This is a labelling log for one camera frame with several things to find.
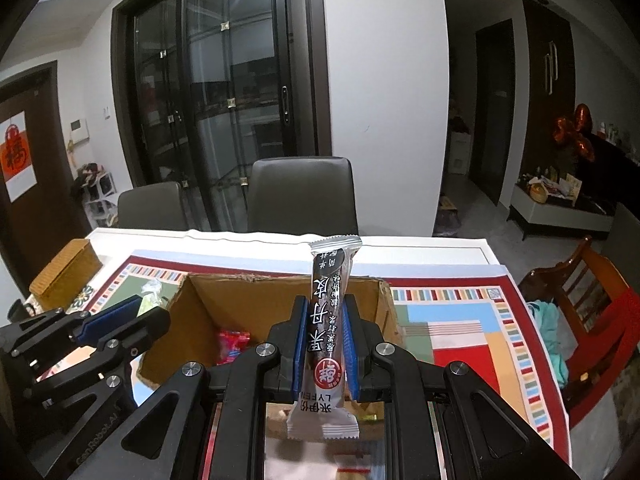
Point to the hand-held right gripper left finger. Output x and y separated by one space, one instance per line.
300 345

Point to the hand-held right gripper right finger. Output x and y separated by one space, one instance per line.
350 345

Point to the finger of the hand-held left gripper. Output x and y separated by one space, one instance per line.
145 330
110 320

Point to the black snack bar packet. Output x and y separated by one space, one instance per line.
325 320

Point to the silver snack packet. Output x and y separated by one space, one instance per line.
151 292

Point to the brown cardboard box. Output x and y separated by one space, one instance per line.
250 300

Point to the red snack packet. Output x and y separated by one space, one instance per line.
232 347

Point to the woven wicker box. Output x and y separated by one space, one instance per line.
62 275

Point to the colourful patterned tablecloth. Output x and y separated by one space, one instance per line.
450 320

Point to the dark wooden door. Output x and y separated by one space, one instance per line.
45 220

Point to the white storage rack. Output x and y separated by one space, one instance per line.
100 200

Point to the grey dining chair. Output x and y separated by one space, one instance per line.
150 206
300 195
625 240

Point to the red and white door poster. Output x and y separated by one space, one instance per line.
17 157

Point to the white intercom panel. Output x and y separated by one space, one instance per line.
80 129

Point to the teal cloth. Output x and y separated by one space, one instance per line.
547 325

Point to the white carton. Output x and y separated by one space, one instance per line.
458 154

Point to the white low cabinet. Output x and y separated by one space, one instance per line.
550 215

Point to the brown wooden chair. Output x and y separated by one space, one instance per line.
585 280

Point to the sliding glass door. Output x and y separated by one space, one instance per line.
215 85

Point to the red cloth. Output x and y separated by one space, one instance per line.
615 340

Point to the dark hallway door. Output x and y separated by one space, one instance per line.
495 110

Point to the red foil balloons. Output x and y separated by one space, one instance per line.
575 130

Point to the dark sideboard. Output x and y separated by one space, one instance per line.
615 170

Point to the dark wardrobe door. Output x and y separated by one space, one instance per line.
547 60

